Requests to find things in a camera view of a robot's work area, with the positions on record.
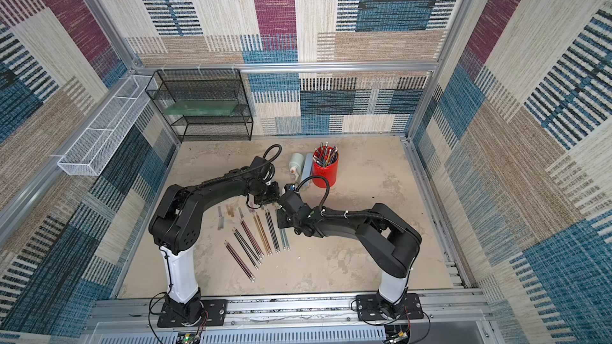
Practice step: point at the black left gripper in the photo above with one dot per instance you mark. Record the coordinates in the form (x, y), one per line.
(276, 190)

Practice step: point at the light blue eraser box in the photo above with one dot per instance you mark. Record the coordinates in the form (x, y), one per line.
(308, 165)

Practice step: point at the black white striped pencil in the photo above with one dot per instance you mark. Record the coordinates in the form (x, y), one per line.
(245, 247)

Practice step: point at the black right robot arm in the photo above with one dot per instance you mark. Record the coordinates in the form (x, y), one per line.
(393, 244)

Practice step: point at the black wire mesh shelf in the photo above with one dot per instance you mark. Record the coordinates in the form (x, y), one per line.
(167, 87)

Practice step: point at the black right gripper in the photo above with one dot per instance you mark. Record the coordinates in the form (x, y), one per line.
(288, 207)

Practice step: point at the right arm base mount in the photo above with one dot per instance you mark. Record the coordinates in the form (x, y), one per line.
(374, 308)

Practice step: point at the white wire mesh basket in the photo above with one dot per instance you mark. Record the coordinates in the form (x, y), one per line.
(99, 141)

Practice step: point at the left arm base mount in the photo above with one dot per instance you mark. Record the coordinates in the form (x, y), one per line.
(194, 313)

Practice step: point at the dark navy striped pencil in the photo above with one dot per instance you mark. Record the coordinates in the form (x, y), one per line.
(272, 232)

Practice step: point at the red striped pencil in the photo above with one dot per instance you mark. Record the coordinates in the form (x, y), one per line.
(241, 260)

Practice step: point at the green board on shelf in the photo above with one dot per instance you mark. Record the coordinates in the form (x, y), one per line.
(201, 108)

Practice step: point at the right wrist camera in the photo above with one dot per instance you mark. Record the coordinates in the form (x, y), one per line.
(291, 187)

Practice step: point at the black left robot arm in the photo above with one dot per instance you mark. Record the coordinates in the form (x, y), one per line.
(177, 221)

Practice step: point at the pencils in red cup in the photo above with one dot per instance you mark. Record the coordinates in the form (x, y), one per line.
(325, 155)

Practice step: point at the red pencil cup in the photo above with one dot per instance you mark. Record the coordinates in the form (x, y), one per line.
(329, 173)

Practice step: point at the yellow striped pencil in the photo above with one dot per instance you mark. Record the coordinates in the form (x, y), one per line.
(257, 228)

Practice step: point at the green striped pencil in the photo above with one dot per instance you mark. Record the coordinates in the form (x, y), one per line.
(284, 239)

